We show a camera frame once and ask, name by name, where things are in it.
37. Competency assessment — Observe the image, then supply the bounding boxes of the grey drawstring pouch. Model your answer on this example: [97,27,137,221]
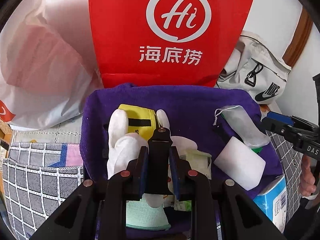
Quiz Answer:
[213,105,271,149]

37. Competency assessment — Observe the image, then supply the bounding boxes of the white sponge block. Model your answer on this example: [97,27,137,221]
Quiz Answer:
[214,137,266,191]

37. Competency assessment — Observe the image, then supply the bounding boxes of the white knitted glove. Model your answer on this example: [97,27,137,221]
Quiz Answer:
[107,108,199,231]

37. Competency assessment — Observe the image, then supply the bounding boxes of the yellow adidas pouch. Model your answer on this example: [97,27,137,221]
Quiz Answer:
[118,104,159,141]

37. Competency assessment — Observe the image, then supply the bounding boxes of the green snack packet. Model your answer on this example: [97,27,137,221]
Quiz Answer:
[251,147,263,154]

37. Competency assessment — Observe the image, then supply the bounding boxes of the orange print wet wipe packet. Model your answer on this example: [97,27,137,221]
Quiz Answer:
[163,175,176,209]

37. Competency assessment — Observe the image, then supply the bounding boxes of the right hand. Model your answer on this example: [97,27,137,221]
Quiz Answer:
[299,154,316,197]

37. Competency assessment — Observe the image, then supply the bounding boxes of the blue tissue pack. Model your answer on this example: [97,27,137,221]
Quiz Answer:
[253,174,287,233]

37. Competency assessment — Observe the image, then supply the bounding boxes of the grey checked star bedsheet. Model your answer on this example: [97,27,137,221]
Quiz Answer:
[1,119,302,239]

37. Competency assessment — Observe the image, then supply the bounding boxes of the green tissue packet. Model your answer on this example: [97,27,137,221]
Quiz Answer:
[174,148,212,211]

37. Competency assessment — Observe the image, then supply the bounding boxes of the grey Nike bag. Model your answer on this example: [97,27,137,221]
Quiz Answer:
[215,31,291,105]

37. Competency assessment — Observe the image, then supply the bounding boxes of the brown wooden headboard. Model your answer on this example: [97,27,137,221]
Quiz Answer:
[282,7,313,68]

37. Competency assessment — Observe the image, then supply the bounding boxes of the wooden bedside furniture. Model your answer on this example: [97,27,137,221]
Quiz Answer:
[0,120,12,160]

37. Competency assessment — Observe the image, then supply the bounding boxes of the purple towel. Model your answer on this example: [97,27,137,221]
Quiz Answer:
[80,82,284,240]

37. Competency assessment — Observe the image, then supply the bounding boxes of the white Miniso plastic bag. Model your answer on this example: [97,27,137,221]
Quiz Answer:
[1,0,103,131]

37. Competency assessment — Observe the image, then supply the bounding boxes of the red Haidilao paper bag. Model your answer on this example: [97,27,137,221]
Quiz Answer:
[88,0,253,88]

